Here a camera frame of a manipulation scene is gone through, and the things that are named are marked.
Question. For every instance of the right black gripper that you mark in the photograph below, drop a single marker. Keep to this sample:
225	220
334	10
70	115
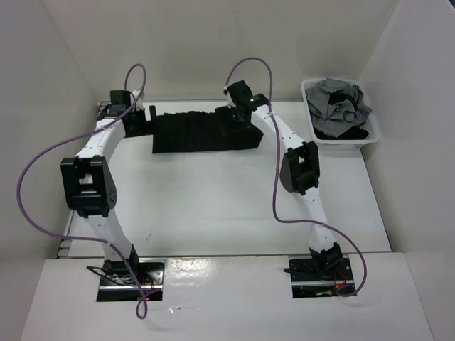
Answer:
243	126

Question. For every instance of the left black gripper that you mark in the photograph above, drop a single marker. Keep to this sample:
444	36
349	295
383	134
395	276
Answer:
147	127

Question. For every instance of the black skirt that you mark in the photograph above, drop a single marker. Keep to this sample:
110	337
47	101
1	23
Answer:
194	131

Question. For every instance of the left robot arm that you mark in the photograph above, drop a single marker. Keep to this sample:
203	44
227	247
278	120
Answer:
89	186

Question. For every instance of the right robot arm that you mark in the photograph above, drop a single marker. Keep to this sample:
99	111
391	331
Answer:
298	172

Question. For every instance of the black garment in basket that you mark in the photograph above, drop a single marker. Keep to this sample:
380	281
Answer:
355	134

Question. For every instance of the white plastic basket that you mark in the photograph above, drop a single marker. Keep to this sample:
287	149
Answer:
371	126

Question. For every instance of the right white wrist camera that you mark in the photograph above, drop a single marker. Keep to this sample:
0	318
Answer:
230	102

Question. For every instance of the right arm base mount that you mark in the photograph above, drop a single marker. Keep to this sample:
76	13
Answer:
306	283

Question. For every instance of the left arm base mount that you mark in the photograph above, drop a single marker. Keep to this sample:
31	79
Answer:
117	285

